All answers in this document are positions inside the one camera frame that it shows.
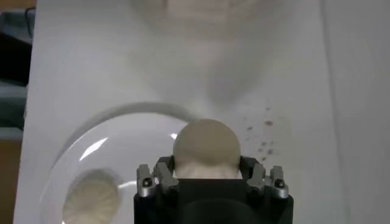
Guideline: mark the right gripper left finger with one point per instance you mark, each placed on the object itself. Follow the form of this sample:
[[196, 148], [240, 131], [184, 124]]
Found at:
[[158, 179]]

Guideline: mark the white steamed baozi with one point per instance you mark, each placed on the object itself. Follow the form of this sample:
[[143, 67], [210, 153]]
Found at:
[[91, 199], [207, 146]]

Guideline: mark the white round plate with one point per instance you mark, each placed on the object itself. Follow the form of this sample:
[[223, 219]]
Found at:
[[128, 146]]

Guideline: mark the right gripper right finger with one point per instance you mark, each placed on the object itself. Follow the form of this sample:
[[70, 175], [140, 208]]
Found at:
[[262, 179]]

